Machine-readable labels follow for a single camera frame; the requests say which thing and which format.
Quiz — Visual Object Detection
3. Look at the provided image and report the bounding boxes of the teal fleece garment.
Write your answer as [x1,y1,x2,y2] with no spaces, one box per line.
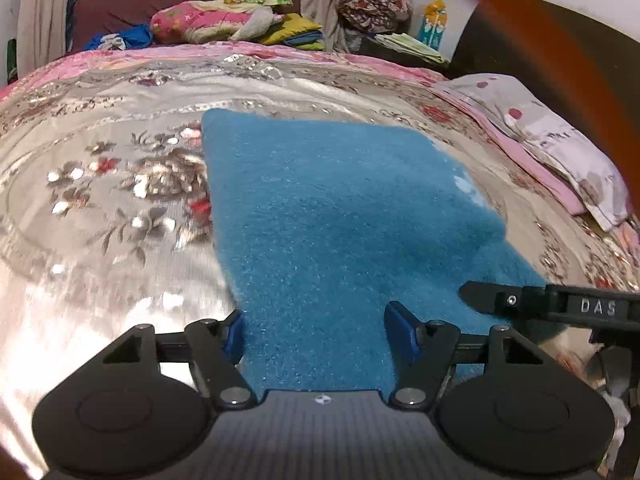
[202,110,542,391]

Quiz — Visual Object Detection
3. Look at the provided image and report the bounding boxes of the blue clothes pile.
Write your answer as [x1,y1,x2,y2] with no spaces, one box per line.
[84,24,153,51]

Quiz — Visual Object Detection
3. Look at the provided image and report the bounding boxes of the yellow blue folded clothes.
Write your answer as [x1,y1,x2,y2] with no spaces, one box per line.
[257,13,324,51]

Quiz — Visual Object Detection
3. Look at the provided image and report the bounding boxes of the pink spotted pillow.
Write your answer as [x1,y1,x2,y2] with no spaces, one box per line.
[437,73,632,231]

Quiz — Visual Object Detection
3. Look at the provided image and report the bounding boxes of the floral satin bedspread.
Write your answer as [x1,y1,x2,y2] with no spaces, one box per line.
[1,44,639,479]

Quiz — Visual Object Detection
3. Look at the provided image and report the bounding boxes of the green papers stack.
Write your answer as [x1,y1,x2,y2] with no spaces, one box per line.
[372,34,449,66]

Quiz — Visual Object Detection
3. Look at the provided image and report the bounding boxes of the floral brown bundle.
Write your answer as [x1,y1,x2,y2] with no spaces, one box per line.
[334,0,413,35]

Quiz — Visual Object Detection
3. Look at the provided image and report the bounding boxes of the beige left curtain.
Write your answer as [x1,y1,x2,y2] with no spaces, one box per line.
[16,0,68,78]

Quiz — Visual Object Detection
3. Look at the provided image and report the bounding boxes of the orange cable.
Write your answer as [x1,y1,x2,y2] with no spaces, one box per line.
[434,0,640,196]

